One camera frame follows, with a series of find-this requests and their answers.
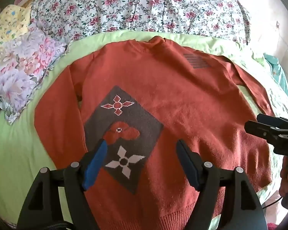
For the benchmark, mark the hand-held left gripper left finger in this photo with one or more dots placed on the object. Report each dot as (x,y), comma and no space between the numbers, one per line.
(96,167)

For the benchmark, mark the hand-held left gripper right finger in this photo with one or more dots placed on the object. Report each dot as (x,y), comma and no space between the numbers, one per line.
(189,165)

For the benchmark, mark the light green bed sheet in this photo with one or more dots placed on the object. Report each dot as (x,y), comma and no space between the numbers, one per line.
(13,148)

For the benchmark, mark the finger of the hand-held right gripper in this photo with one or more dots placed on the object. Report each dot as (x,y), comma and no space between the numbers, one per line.
(276,122)
(261,129)

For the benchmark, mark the red knit sweater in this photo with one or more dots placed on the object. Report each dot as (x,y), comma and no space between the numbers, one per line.
(172,95)

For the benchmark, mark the yellow floral pillow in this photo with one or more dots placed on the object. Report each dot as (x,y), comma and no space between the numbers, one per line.
(7,26)

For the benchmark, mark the teal cloth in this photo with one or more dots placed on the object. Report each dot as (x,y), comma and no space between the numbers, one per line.
(277,74)

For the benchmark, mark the white rose print quilt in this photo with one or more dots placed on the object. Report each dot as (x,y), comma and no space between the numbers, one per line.
(134,4)

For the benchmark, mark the pastel floral ruffled pillow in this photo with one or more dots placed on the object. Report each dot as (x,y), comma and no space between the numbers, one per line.
(24,69)

